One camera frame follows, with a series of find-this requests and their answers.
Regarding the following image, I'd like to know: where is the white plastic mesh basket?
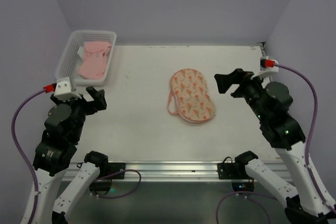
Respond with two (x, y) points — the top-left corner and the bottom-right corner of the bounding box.
(55, 30), (117, 86)

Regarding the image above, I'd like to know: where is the aluminium mounting rail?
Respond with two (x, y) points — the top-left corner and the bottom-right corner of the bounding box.
(62, 161), (292, 182)

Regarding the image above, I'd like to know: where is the floral mesh laundry bag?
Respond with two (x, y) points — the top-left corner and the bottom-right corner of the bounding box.
(167, 68), (215, 124)

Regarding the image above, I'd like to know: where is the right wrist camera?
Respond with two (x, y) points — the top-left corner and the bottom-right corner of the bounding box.
(252, 57), (279, 79)

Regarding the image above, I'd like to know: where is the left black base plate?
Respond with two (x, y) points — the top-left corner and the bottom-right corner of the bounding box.
(107, 162), (126, 180)

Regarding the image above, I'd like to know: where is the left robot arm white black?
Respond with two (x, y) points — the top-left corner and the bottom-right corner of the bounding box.
(22, 87), (108, 223)

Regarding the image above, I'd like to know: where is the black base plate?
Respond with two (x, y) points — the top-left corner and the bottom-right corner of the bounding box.
(107, 162), (126, 180)
(217, 156), (248, 180)

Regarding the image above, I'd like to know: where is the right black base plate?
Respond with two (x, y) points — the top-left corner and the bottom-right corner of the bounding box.
(217, 156), (248, 180)

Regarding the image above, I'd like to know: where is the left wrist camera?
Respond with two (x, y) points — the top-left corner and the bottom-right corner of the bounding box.
(54, 77), (81, 101)

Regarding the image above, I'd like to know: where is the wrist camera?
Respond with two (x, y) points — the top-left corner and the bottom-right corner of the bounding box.
(252, 57), (279, 79)
(54, 77), (81, 101)

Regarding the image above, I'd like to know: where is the light green bra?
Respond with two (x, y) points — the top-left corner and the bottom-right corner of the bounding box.
(77, 46), (85, 62)

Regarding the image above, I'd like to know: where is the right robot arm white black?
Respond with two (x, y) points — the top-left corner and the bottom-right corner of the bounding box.
(214, 69), (335, 223)

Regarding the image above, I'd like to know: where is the pink bra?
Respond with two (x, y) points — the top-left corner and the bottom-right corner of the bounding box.
(77, 41), (112, 80)

